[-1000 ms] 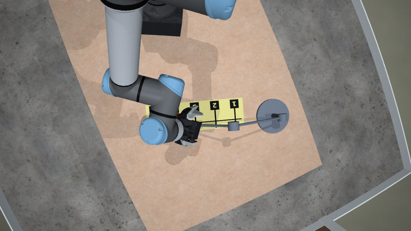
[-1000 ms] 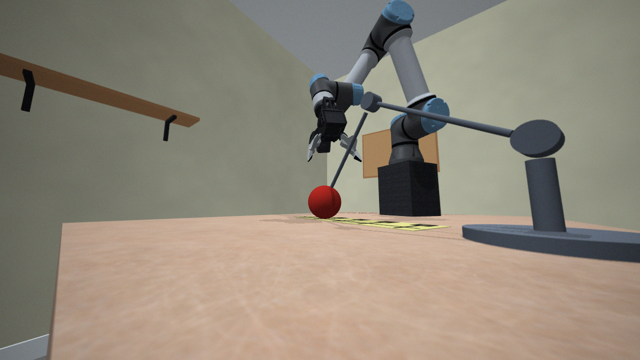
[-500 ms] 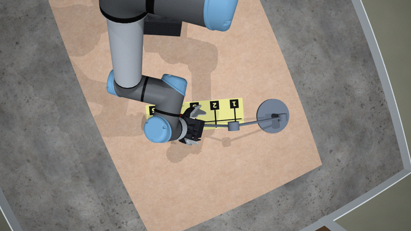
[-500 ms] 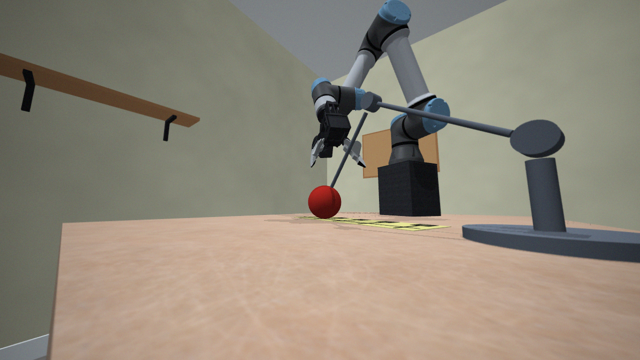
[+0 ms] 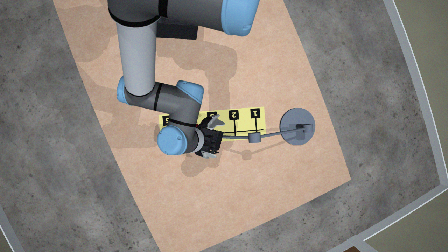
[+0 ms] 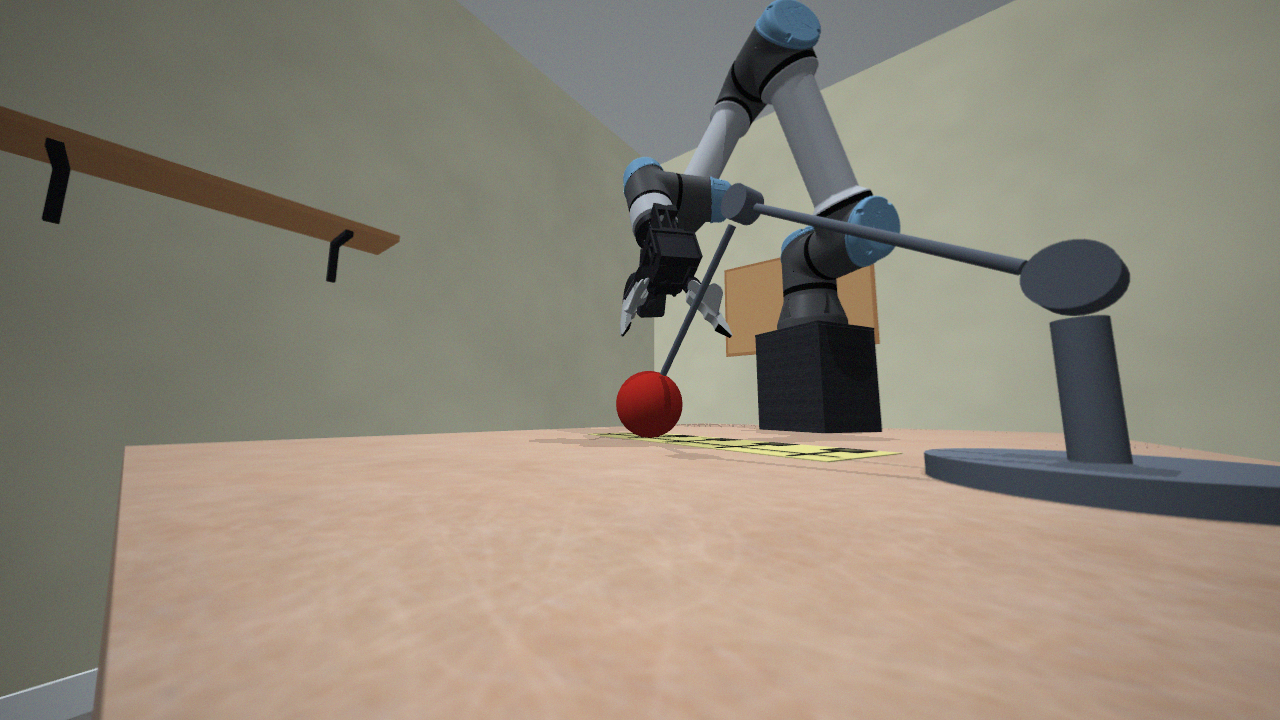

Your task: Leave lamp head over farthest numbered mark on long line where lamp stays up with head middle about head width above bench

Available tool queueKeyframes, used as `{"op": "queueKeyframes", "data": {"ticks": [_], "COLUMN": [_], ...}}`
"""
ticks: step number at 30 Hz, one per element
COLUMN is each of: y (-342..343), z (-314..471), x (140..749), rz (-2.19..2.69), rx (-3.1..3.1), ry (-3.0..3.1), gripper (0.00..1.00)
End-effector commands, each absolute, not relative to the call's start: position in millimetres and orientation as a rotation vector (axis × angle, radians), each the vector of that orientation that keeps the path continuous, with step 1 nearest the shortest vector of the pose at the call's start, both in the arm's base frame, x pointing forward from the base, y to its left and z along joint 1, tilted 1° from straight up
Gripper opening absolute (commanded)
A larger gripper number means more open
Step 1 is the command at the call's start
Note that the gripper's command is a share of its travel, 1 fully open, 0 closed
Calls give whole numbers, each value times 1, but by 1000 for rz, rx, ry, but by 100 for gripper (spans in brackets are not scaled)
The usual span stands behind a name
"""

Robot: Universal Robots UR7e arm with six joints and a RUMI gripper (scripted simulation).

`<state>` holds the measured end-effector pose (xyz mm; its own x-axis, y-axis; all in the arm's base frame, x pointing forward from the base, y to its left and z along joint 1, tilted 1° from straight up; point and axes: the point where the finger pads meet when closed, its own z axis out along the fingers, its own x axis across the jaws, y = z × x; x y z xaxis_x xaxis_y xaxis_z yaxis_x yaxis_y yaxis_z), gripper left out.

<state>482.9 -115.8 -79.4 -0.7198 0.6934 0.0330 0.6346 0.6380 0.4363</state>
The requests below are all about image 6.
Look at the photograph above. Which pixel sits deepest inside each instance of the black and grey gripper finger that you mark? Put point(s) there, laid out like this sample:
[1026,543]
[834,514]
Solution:
[635,295]
[710,304]

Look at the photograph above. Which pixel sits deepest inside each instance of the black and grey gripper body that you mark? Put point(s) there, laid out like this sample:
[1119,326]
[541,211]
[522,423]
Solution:
[668,258]

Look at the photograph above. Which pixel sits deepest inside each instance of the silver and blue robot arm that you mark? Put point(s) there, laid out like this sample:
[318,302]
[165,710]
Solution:
[768,68]

